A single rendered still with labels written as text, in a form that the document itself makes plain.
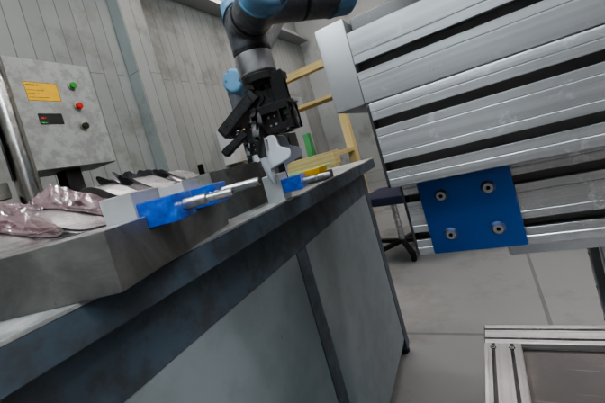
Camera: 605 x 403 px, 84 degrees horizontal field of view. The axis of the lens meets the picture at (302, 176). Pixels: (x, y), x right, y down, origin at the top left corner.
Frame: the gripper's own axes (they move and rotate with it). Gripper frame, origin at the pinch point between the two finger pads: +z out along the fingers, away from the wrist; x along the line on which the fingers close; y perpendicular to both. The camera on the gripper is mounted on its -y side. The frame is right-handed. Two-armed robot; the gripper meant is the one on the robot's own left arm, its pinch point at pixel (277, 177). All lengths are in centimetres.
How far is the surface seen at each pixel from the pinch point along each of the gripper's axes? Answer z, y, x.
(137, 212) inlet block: -1.4, -2.3, -35.7
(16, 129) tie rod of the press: -33, -78, 11
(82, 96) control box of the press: -49, -86, 45
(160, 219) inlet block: -0.1, -0.1, -35.3
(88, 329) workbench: 7.2, -5.1, -41.9
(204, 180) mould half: -3.2, -8.6, -12.1
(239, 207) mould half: 3.3, -6.3, -7.1
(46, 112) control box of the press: -43, -88, 30
